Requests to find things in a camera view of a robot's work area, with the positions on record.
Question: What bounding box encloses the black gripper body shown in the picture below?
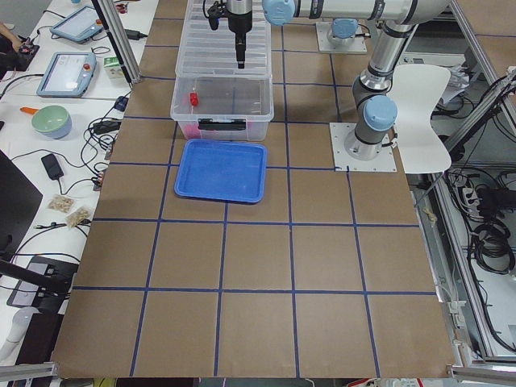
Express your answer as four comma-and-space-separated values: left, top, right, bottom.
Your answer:
226, 0, 252, 32

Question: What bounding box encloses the clear plastic box lid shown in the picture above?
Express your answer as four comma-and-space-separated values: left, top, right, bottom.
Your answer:
176, 1, 272, 78

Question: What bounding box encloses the red toy block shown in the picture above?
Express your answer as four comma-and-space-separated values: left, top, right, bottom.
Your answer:
189, 92, 199, 106

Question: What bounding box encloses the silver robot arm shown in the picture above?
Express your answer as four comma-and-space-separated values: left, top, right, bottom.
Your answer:
261, 0, 449, 160

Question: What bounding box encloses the clear plastic storage box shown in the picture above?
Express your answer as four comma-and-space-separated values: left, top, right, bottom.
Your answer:
170, 77, 274, 141

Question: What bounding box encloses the blue plastic tray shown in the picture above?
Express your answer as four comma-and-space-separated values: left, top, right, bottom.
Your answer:
174, 139, 268, 203

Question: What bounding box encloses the black power adapter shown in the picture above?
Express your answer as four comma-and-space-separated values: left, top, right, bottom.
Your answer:
124, 29, 148, 40

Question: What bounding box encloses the green white carton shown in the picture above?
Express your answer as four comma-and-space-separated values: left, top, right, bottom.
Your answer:
102, 56, 125, 79

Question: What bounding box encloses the blue teach pendant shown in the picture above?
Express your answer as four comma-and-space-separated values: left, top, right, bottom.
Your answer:
50, 6, 103, 44
36, 52, 97, 98

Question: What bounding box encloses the white plastic chair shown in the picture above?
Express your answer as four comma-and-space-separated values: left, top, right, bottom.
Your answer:
388, 64, 452, 174

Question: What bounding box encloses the green and blue bowl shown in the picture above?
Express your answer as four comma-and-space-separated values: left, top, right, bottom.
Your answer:
31, 105, 72, 139

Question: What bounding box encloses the toy carrot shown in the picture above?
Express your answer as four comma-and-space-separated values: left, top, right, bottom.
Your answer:
19, 106, 39, 115

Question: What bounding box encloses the black smartphone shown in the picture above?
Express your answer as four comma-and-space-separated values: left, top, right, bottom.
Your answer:
41, 153, 64, 181

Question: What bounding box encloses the snack bag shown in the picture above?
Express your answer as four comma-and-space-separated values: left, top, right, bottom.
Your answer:
65, 206, 91, 228
48, 194, 75, 214

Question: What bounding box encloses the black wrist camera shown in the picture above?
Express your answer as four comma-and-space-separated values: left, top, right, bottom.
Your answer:
202, 1, 227, 31

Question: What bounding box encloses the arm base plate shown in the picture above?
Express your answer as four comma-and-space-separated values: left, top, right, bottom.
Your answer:
315, 19, 371, 54
329, 123, 397, 173

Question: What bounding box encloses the aluminium frame post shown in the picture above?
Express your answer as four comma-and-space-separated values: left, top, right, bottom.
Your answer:
92, 0, 141, 85

